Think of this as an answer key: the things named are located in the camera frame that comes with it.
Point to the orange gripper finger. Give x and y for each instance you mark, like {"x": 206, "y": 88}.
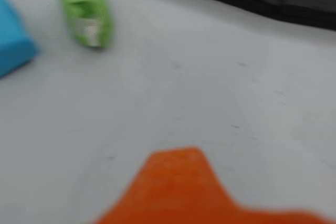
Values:
{"x": 178, "y": 187}

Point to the green paper ball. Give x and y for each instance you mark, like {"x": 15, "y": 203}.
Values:
{"x": 86, "y": 3}

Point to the blue paper ball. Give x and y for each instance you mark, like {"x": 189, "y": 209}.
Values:
{"x": 13, "y": 40}

